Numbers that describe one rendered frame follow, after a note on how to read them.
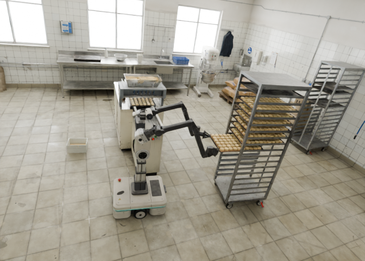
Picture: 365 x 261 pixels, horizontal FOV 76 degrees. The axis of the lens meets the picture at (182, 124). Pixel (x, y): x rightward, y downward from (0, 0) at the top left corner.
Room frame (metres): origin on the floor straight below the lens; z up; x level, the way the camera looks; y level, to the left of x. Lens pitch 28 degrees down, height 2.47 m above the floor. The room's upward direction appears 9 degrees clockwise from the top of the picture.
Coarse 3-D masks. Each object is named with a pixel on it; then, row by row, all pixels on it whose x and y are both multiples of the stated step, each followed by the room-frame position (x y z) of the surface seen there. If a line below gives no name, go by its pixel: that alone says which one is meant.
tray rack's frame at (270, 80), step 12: (252, 72) 2.81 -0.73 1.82; (264, 72) 2.90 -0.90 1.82; (264, 84) 2.37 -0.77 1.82; (276, 84) 2.44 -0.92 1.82; (288, 84) 2.51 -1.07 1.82; (300, 84) 2.59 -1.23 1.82; (300, 108) 2.56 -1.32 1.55; (288, 144) 2.55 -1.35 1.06; (264, 168) 2.79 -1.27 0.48; (276, 168) 2.55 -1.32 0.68; (216, 180) 2.77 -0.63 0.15; (228, 180) 2.81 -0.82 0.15; (240, 180) 2.85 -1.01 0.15; (252, 180) 2.89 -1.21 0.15; (240, 192) 2.59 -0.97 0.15
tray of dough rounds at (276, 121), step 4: (240, 112) 2.70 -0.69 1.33; (244, 112) 2.72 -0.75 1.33; (240, 116) 2.63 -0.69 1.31; (244, 116) 2.60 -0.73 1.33; (248, 116) 2.63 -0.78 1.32; (244, 120) 2.52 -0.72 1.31; (248, 120) 2.50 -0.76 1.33; (256, 120) 2.54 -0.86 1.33; (260, 120) 2.56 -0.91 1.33; (264, 120) 2.57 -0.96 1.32; (268, 120) 2.59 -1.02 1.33; (272, 120) 2.61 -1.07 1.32; (276, 120) 2.63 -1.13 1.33; (280, 120) 2.64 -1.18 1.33; (284, 120) 2.66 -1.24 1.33
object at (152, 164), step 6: (132, 120) 3.32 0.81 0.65; (150, 120) 3.05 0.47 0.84; (156, 120) 3.08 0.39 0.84; (132, 126) 3.30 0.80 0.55; (132, 132) 3.28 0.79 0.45; (132, 138) 3.26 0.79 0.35; (162, 138) 2.84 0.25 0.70; (132, 144) 3.23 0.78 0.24; (156, 144) 2.80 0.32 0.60; (132, 150) 3.21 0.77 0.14; (150, 150) 2.77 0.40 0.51; (156, 150) 2.81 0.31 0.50; (150, 156) 2.77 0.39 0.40; (156, 156) 2.81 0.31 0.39; (150, 162) 2.78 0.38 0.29; (156, 162) 2.81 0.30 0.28; (150, 168) 2.78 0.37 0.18; (156, 168) 2.82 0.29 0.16; (150, 174) 2.81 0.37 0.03
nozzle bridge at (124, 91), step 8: (120, 88) 3.28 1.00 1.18; (128, 88) 3.32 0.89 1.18; (136, 88) 3.38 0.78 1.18; (144, 88) 3.43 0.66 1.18; (152, 88) 3.48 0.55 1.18; (160, 88) 3.54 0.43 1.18; (120, 96) 3.27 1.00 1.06; (128, 96) 3.35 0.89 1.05; (136, 96) 3.40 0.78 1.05; (144, 96) 3.45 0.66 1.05; (152, 96) 3.50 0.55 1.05; (160, 96) 3.55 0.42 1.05; (120, 104) 3.37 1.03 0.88; (160, 104) 3.65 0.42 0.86
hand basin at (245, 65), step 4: (240, 52) 7.99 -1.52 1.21; (256, 52) 7.22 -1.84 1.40; (260, 52) 7.12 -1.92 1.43; (244, 56) 7.84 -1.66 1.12; (248, 56) 7.67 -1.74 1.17; (256, 56) 7.17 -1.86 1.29; (260, 56) 7.14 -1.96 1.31; (244, 60) 7.80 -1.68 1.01; (248, 60) 7.63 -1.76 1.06; (252, 60) 7.31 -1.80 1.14; (256, 60) 7.13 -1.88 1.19; (236, 64) 7.59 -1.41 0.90; (240, 64) 7.82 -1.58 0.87; (244, 64) 7.66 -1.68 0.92; (248, 64) 7.58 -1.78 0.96; (256, 64) 7.16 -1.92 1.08; (236, 68) 7.49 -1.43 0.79; (240, 68) 7.37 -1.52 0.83; (244, 68) 7.40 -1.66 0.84; (248, 68) 7.46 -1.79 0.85; (240, 72) 7.36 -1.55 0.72
